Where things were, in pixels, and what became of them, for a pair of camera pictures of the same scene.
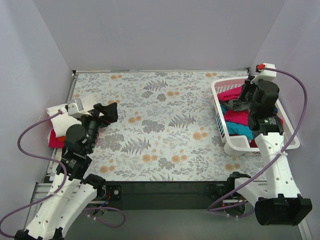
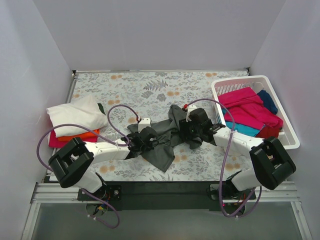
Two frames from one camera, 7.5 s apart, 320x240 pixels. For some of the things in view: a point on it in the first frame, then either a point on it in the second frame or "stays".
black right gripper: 249,88 → 184,128
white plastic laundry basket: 237,145 stays
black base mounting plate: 161,195 stays
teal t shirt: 236,128 stays
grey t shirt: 237,105 → 162,156
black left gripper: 99,116 → 152,139
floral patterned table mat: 168,129 stays
